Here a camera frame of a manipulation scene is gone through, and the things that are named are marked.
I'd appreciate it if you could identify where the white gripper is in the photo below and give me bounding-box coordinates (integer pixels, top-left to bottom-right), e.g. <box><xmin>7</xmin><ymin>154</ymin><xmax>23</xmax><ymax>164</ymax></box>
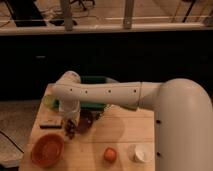
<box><xmin>59</xmin><ymin>100</ymin><xmax>81</xmax><ymax>126</ymax></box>

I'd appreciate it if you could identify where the dark purple grape bunch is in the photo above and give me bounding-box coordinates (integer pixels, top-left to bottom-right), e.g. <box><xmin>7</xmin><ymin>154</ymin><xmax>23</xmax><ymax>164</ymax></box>
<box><xmin>64</xmin><ymin>119</ymin><xmax>76</xmax><ymax>139</ymax></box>

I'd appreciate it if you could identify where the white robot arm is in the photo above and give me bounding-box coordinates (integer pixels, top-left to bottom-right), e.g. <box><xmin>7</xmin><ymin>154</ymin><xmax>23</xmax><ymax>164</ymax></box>
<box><xmin>52</xmin><ymin>71</ymin><xmax>213</xmax><ymax>171</ymax></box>

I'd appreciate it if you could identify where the dark red bowl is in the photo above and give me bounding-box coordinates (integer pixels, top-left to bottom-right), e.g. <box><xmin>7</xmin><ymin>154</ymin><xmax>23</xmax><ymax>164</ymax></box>
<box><xmin>76</xmin><ymin>110</ymin><xmax>93</xmax><ymax>134</ymax></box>

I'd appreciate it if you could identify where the orange bowl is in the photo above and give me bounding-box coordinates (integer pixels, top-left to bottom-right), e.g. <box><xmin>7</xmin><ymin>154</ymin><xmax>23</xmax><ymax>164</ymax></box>
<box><xmin>31</xmin><ymin>133</ymin><xmax>64</xmax><ymax>168</ymax></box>

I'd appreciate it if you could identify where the light green cup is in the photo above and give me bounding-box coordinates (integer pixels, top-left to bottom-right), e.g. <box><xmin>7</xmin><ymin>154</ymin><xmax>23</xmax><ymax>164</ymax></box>
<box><xmin>42</xmin><ymin>95</ymin><xmax>55</xmax><ymax>109</ymax></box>

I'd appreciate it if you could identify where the green plastic tray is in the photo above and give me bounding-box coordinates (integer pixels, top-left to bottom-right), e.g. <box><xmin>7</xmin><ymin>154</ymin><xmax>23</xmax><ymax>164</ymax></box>
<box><xmin>53</xmin><ymin>75</ymin><xmax>108</xmax><ymax>112</ymax></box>

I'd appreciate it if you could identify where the orange fruit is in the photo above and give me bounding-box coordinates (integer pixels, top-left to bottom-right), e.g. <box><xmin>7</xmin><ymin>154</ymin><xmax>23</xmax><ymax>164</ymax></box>
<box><xmin>103</xmin><ymin>147</ymin><xmax>117</xmax><ymax>163</ymax></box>

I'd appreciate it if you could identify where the white cup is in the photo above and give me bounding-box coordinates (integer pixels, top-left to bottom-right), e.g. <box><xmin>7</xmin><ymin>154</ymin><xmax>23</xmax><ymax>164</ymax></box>
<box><xmin>130</xmin><ymin>144</ymin><xmax>154</xmax><ymax>163</ymax></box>

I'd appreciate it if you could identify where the black floor cable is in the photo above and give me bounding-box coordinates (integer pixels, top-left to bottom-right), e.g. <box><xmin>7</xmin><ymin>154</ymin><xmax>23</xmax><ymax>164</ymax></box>
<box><xmin>0</xmin><ymin>130</ymin><xmax>25</xmax><ymax>155</ymax></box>

